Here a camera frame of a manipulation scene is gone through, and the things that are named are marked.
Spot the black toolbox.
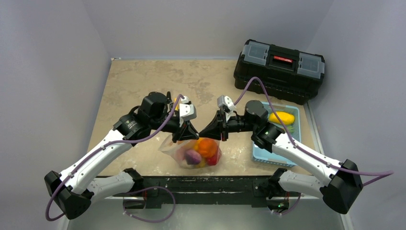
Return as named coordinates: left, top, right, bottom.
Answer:
left=233, top=39, right=325, bottom=105

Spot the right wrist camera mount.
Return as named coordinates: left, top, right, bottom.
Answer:
left=217, top=95, right=236, bottom=122

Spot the orange mini pumpkin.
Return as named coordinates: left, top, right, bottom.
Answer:
left=197, top=138, right=218, bottom=158

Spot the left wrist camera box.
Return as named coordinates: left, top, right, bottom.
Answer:
left=177, top=95, right=197, bottom=126

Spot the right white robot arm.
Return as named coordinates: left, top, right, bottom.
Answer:
left=199, top=100, right=363, bottom=214

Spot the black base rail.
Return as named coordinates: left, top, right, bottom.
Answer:
left=112, top=175, right=300, bottom=209

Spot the yellow bell pepper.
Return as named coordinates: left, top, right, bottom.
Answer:
left=194, top=158, right=207, bottom=169

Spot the clear zip top bag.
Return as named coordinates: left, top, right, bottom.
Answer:
left=159, top=136, right=222, bottom=169

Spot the yellow handled screwdriver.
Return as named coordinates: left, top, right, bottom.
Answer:
left=173, top=98, right=179, bottom=111

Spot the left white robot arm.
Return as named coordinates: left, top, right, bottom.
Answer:
left=45, top=92, right=199, bottom=219

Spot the light blue plastic basket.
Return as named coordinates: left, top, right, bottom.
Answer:
left=252, top=104, right=302, bottom=167

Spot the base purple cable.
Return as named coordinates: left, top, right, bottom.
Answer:
left=122, top=185, right=177, bottom=223

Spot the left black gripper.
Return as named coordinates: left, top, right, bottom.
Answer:
left=150, top=114, right=199, bottom=142

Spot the yellow mango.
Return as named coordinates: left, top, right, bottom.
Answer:
left=269, top=111, right=295, bottom=125

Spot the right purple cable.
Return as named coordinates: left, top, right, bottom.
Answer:
left=233, top=77, right=394, bottom=186

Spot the red bell pepper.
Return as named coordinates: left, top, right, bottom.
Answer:
left=206, top=150, right=222, bottom=166

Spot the purple red onion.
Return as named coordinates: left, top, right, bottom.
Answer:
left=184, top=149, right=202, bottom=165

